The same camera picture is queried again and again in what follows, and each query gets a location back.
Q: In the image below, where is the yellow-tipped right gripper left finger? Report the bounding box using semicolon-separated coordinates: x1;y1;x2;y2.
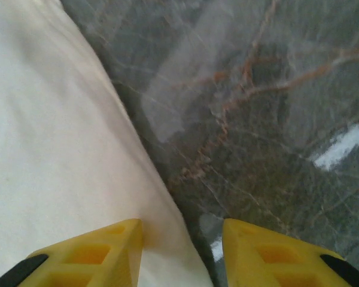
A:
0;218;144;287

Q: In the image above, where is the white t-shirt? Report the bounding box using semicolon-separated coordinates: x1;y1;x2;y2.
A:
0;0;215;287

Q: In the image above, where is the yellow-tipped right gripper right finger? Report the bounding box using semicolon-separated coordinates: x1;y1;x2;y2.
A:
222;218;359;287

